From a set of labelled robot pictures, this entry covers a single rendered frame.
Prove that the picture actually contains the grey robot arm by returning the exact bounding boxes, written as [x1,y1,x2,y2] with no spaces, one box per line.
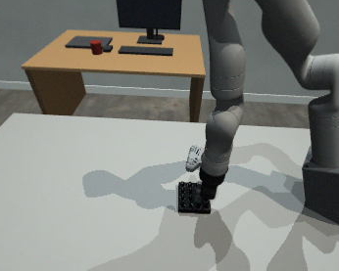
[202,0,339,168]

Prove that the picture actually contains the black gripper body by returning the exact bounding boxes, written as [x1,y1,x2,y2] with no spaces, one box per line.
[186,145,229,200]

